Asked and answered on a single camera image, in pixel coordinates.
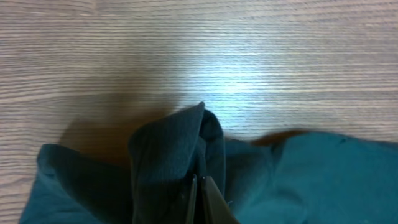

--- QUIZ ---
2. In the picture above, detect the dark green t-shirt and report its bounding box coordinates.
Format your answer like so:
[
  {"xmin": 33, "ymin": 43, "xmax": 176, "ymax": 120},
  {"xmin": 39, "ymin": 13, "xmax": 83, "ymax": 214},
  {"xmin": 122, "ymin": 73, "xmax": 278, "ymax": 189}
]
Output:
[{"xmin": 20, "ymin": 103, "xmax": 397, "ymax": 223}]

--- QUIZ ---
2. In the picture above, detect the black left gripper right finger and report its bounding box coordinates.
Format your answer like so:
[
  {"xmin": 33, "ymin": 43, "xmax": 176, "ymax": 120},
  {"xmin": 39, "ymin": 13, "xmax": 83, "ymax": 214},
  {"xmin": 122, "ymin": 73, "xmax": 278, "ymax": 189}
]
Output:
[{"xmin": 201, "ymin": 176, "xmax": 239, "ymax": 224}]

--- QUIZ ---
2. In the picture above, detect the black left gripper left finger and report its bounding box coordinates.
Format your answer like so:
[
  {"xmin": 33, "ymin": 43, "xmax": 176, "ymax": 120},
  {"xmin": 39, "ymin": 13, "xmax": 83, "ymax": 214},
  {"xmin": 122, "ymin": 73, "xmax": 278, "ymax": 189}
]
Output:
[{"xmin": 185, "ymin": 174, "xmax": 197, "ymax": 224}]

